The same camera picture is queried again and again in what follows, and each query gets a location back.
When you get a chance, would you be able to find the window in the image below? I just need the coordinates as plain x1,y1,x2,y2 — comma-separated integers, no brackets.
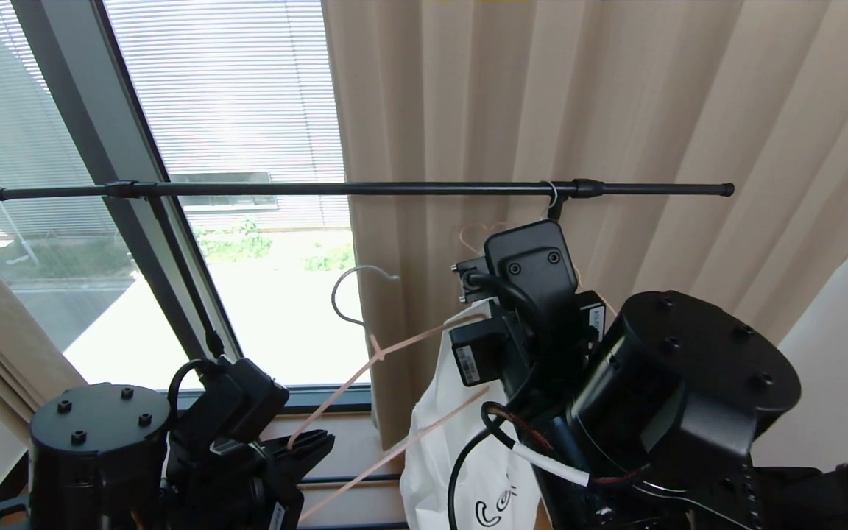
0,0,373,413

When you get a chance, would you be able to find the white garment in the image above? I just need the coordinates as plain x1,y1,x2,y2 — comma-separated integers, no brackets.
400,298,543,530

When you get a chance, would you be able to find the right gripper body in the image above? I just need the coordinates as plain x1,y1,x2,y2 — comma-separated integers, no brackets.
450,291,608,388

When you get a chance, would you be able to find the black cable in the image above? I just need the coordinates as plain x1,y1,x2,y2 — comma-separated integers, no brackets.
166,358,227,413
447,401,543,530

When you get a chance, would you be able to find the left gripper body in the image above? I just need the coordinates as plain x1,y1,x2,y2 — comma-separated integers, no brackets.
203,442,307,530

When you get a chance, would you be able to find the black clothes rack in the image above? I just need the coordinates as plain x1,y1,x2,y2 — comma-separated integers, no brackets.
0,179,735,530

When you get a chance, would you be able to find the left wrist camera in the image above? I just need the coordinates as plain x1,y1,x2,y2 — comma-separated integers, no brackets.
166,358,291,476

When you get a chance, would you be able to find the pink clothes hanger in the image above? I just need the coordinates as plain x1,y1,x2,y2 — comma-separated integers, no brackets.
286,265,495,525
458,180,585,288

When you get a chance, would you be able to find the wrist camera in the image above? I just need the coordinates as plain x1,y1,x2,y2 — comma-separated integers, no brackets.
166,358,291,476
453,219,581,347

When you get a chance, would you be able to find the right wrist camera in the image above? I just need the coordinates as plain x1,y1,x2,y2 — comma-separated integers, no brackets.
453,219,581,347

